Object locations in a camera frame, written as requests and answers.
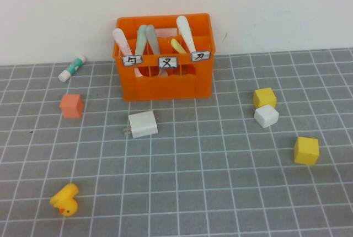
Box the yellow plastic knife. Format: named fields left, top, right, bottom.
left=170, top=37, right=187, bottom=54

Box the grey plastic fork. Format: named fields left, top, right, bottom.
left=145, top=24, right=169, bottom=77

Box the cream white plastic knife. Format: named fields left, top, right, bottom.
left=176, top=15, right=197, bottom=53

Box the mint green plastic spoon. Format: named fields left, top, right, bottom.
left=135, top=24, right=148, bottom=56

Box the pink plastic spoon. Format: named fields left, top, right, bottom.
left=112, top=28, right=143, bottom=78

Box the orange plastic cutlery holder crate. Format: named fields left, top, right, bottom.
left=113, top=13, right=216, bottom=102

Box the white power adapter plug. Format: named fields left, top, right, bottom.
left=122, top=110, right=158, bottom=139

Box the white label with fork character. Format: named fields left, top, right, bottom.
left=157, top=56, right=179, bottom=68

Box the white label with knife character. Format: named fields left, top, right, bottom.
left=190, top=51, right=211, bottom=62

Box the white label with spoon character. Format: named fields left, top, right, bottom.
left=122, top=55, right=143, bottom=67

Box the small yellow cube block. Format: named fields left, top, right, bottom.
left=253, top=87, right=277, bottom=109

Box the grey grid pattern table mat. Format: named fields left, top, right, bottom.
left=0, top=47, right=353, bottom=237

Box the white cube block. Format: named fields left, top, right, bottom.
left=254, top=104, right=280, bottom=128

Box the salmon pink cube block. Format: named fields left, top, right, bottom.
left=59, top=94, right=84, bottom=119

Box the white and green glue stick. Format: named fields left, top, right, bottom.
left=57, top=55, right=87, bottom=83

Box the large yellow cube block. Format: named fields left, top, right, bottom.
left=293, top=136, right=320, bottom=165

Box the yellow rubber duck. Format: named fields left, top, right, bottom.
left=50, top=183, right=79, bottom=218

